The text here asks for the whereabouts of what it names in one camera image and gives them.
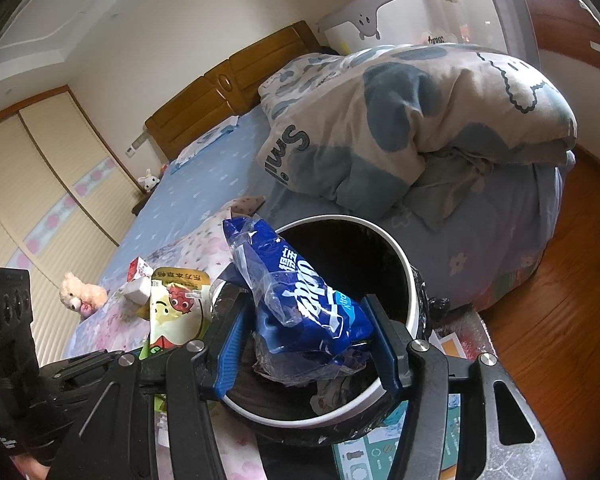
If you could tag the bed with blue sheet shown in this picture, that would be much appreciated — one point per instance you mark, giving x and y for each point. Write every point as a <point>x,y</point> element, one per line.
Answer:
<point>190,185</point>

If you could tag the white blue pillow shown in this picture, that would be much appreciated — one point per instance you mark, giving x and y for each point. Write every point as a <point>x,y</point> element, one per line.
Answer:
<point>205,140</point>

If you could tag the orange white card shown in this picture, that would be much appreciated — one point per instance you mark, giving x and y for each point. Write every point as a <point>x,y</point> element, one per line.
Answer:
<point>450,345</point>

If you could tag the cream sliding-door wardrobe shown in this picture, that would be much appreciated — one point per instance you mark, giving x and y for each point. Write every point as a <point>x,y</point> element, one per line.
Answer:
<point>40,170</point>

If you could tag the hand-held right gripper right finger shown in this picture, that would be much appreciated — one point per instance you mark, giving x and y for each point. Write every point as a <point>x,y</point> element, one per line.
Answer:
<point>382,355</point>

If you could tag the dark speckled stool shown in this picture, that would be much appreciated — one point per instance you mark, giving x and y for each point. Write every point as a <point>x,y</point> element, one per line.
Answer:
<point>472,325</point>

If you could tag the white trash bin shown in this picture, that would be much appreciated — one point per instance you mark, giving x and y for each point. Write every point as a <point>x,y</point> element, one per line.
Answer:
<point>412,295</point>

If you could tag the cream teddy bear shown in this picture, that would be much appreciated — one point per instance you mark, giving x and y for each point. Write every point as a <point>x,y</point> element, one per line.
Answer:
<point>75,292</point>

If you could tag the white box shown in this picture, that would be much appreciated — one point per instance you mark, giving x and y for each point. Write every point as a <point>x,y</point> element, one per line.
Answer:
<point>137,292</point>

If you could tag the white bunny plush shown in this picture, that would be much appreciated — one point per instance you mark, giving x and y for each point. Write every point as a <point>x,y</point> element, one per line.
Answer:
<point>147,180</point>

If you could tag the yellow snack packet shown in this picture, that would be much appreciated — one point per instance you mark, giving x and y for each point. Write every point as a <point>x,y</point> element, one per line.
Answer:
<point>175,325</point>

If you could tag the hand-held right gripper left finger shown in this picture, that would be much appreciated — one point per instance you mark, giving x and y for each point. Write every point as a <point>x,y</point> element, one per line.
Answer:
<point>232,355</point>

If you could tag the white wall switch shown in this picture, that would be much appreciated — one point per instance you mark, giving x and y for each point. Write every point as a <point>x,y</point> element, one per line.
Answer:
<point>133,150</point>

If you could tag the person's left forearm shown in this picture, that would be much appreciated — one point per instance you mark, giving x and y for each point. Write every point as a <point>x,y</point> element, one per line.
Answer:
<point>32,467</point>

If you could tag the blue white printed quilt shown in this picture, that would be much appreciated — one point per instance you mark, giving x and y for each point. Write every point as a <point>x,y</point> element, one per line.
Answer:
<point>380,125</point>

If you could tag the white bed guard rail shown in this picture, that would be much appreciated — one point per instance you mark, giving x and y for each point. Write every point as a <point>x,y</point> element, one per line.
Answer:
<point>350,22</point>

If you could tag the teal printed box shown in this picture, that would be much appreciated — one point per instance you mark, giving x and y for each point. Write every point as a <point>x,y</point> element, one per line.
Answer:
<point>360,460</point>

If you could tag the wooden headboard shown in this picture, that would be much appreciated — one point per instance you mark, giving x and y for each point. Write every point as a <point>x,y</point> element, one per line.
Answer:
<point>205,95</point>

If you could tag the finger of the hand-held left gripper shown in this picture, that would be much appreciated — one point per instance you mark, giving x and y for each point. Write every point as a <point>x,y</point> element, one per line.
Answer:
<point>80,365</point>

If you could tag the blue plastic packet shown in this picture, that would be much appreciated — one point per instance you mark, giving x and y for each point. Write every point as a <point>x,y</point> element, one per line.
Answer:
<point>300,305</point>

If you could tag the small red white carton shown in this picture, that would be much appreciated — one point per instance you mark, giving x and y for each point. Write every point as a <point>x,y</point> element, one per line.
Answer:
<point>140,270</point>

